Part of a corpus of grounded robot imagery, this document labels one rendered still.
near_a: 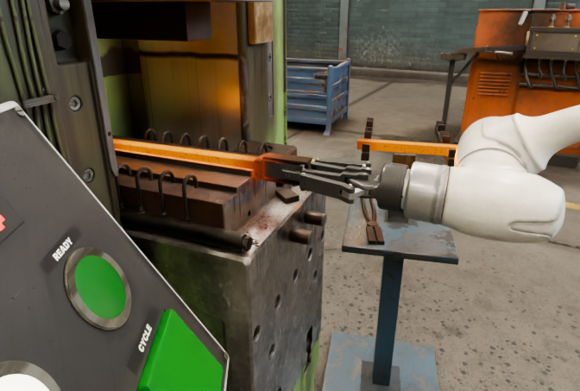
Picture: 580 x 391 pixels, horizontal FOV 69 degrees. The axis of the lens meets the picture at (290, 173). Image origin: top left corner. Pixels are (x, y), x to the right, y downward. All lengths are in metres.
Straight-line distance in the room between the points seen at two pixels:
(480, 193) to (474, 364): 1.32
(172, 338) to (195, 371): 0.03
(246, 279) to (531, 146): 0.48
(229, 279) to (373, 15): 8.03
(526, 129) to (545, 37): 3.23
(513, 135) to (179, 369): 0.60
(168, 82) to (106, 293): 0.84
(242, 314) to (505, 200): 0.42
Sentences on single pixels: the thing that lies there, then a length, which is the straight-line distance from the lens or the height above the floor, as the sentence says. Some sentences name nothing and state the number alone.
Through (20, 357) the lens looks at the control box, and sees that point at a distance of 0.26.
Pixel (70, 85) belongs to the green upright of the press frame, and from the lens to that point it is 0.61.
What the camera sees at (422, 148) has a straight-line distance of 1.11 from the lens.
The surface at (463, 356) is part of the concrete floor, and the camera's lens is 1.91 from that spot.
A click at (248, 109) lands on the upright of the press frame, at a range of 1.00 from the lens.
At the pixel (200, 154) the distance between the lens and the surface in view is 0.79.
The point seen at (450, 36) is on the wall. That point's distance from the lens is 8.25.
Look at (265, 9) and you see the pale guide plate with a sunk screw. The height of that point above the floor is 1.26.
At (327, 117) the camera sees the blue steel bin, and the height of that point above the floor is 0.18.
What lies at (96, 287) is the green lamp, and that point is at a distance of 0.31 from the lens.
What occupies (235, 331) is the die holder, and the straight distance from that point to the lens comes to 0.73.
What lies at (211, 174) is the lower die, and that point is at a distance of 0.75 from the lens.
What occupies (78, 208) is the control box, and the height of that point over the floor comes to 1.13.
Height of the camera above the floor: 1.26
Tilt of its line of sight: 21 degrees down
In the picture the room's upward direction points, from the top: straight up
